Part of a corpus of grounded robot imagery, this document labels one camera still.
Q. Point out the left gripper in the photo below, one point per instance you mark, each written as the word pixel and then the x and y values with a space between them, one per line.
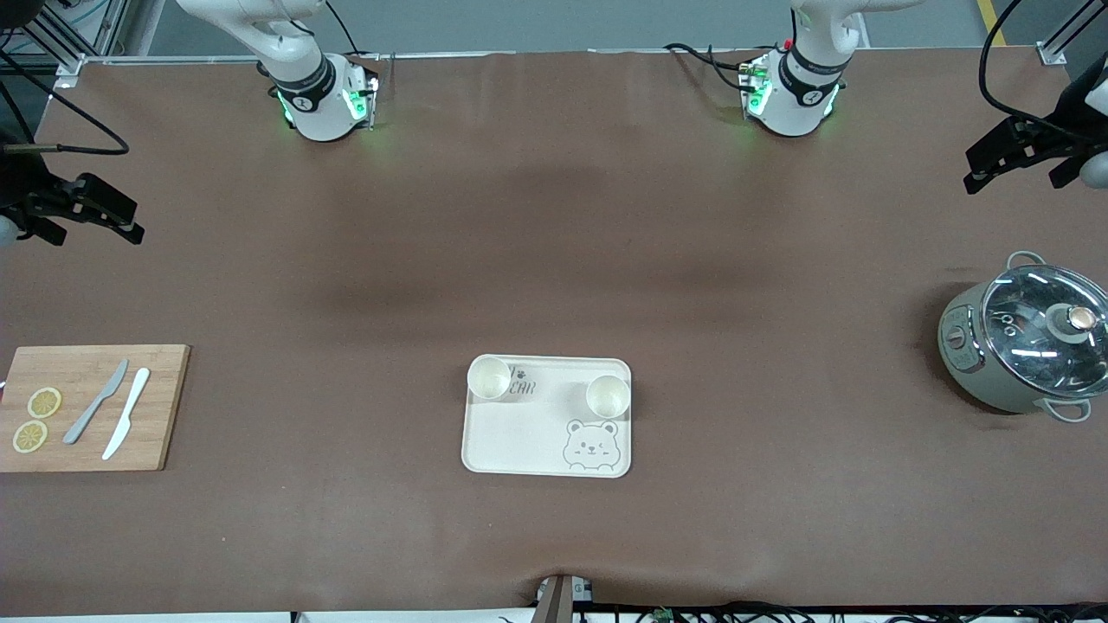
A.
pixel 1061 142

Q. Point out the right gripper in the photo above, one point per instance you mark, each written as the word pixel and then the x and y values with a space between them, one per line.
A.
pixel 19 187

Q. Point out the white IKEA cup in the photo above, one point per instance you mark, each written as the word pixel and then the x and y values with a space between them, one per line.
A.
pixel 489 378
pixel 608 396

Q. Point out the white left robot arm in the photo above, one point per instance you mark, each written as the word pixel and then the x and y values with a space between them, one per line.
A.
pixel 792 95

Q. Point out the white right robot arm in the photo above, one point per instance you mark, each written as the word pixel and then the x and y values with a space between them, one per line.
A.
pixel 303 95

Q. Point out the white bear print tray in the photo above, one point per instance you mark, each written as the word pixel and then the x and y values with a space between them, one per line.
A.
pixel 519 441

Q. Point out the lemon slice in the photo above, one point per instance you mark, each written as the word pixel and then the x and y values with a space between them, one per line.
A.
pixel 30 436
pixel 44 402

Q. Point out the grey plastic knife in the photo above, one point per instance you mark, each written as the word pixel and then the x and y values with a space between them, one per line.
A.
pixel 93 405

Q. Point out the wooden cutting board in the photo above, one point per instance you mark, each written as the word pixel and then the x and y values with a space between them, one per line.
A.
pixel 160 389

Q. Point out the white plastic knife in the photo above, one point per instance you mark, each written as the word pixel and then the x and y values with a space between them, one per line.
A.
pixel 130 407

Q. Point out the grey electric cooking pot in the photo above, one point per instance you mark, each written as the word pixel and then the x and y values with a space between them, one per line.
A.
pixel 961 346

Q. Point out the brown table mat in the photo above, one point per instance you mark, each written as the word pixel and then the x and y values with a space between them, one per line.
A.
pixel 606 216

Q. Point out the aluminium frame profile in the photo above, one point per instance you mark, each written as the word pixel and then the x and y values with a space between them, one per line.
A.
pixel 1052 52
pixel 69 67

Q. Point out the camera mount post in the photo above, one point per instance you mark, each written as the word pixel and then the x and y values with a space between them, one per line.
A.
pixel 558 601

